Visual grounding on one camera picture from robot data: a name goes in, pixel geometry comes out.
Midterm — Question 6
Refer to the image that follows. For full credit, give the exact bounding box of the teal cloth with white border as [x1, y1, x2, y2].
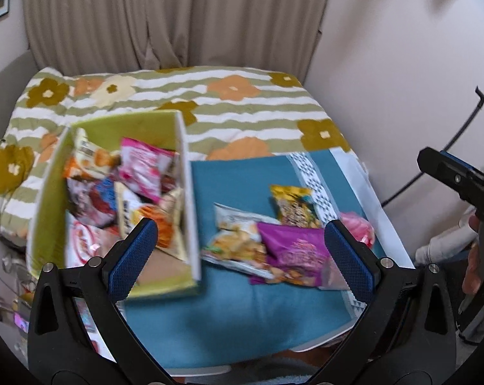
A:
[122, 148, 416, 370]

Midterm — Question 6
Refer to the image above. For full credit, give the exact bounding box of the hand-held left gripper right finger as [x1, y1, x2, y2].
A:
[314, 219, 458, 385]

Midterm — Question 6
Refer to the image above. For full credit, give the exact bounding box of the purple snack packet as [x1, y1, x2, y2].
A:
[249, 222, 340, 290]

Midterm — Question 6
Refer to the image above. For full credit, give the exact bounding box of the pink red plastic packet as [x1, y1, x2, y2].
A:
[340, 211, 376, 250]

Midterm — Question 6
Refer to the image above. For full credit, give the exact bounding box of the person's right hand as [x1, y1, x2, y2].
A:
[463, 214, 484, 295]

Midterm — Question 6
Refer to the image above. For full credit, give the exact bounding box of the black floor lamp stand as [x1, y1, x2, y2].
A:
[380, 85, 484, 208]

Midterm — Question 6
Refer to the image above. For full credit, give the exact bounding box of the pale purple cartoon packet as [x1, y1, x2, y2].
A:
[67, 177, 97, 226]

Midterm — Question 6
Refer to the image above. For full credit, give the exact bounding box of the white red striped packet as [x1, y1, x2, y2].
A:
[65, 210, 123, 270]

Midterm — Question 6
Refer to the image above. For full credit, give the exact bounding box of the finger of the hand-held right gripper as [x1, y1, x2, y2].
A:
[417, 147, 484, 211]

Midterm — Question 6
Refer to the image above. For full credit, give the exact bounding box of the white potato chip packet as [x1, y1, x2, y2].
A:
[201, 202, 283, 280]

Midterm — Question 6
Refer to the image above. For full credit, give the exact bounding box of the blue red cartoon packet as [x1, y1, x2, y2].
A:
[91, 180, 118, 226]

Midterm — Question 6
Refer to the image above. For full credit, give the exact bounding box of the pink snack packet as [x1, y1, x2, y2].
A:
[117, 137, 181, 205]

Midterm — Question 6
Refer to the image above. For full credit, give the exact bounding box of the beige pleated curtain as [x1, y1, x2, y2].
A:
[22, 0, 336, 72]

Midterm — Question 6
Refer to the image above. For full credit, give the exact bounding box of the white brown snack packet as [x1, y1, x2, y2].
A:
[71, 128, 121, 169]

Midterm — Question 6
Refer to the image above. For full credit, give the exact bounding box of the grey padded headboard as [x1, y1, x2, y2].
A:
[0, 49, 37, 102]

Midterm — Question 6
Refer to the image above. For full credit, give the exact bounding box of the orange chip packet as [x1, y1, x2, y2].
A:
[63, 156, 110, 181]

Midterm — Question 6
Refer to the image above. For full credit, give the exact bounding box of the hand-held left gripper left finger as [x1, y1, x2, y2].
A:
[27, 217, 174, 385]

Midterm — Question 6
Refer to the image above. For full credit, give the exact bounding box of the green cardboard box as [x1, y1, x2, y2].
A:
[25, 110, 203, 298]

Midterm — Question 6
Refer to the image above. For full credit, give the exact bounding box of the cluttered shelf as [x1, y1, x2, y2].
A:
[0, 248, 39, 354]

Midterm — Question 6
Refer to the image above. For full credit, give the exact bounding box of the floral striped duvet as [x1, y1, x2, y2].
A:
[0, 66, 365, 250]

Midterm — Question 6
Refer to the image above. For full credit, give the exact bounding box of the yellow black snack packet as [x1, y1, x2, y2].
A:
[270, 184, 323, 229]

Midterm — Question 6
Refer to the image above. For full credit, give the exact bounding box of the white packet with orange sticks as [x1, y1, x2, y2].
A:
[115, 184, 185, 250]

